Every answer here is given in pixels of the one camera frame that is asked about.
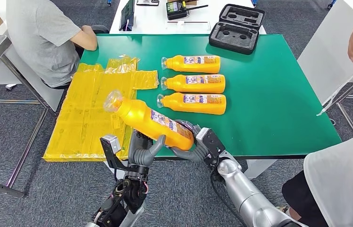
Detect white flat strip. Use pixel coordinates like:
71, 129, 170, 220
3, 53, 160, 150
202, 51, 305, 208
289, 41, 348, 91
166, 21, 212, 31

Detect black foam case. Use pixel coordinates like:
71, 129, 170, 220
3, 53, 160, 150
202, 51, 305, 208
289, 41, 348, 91
209, 3, 266, 55

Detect orange detergent bottle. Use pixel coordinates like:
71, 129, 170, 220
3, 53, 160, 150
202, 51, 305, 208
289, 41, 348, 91
103, 90, 195, 151
160, 74, 226, 94
157, 92, 227, 115
160, 54, 221, 74

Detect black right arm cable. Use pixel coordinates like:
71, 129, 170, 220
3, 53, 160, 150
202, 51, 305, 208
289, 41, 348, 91
209, 170, 243, 227

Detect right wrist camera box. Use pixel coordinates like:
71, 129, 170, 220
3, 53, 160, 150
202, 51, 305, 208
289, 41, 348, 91
195, 127, 226, 166

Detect white table leg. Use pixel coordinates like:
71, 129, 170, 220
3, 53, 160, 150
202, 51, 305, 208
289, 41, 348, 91
105, 161, 129, 180
244, 159, 277, 180

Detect yellow plastic sheet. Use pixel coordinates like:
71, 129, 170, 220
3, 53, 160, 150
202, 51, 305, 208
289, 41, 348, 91
43, 55, 160, 163

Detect white controller cord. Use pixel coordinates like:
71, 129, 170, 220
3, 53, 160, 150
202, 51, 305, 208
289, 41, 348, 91
317, 66, 353, 116

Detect black tablet on stand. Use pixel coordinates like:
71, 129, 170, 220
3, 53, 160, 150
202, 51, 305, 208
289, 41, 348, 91
119, 0, 135, 32

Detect black radio with antenna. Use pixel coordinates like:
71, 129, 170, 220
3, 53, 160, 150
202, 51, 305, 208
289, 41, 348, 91
166, 0, 209, 21

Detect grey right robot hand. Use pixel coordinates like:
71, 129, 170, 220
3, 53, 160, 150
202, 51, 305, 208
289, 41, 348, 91
168, 120, 210, 163

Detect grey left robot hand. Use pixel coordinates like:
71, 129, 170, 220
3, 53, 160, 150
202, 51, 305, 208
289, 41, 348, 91
128, 130, 167, 168

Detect seated person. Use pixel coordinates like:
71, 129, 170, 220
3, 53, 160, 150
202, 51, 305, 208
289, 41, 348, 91
5, 0, 110, 90

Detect black stool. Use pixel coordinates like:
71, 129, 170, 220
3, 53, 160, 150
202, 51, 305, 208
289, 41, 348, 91
40, 76, 71, 90

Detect white sneaker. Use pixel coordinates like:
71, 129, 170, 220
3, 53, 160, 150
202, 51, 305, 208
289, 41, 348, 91
276, 206, 290, 220

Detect white table with metal legs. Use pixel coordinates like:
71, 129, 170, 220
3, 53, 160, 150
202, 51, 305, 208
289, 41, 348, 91
297, 0, 353, 140

